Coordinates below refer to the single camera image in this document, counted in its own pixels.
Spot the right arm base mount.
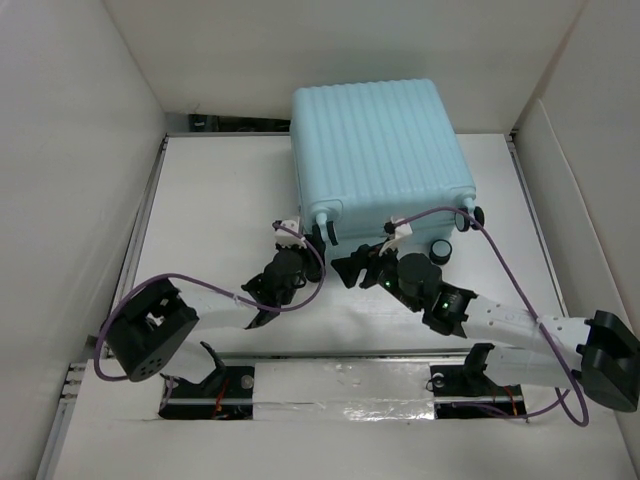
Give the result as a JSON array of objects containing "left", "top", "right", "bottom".
[{"left": 425, "top": 343, "right": 527, "bottom": 420}]

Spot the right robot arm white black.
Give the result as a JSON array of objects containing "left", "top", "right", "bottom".
[{"left": 331, "top": 245, "right": 639, "bottom": 412}]

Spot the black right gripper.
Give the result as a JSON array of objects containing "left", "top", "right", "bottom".
[{"left": 331, "top": 238, "right": 422, "bottom": 313}]

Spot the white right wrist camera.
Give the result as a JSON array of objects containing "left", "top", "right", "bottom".
[{"left": 379, "top": 217, "right": 413, "bottom": 256}]

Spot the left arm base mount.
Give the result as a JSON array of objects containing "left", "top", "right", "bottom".
[{"left": 158, "top": 341, "right": 255, "bottom": 421}]

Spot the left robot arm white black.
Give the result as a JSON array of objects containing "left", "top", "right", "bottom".
[{"left": 93, "top": 223, "right": 326, "bottom": 382}]

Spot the light blue hardshell suitcase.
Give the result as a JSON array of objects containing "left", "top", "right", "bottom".
[{"left": 290, "top": 79, "right": 485, "bottom": 259}]

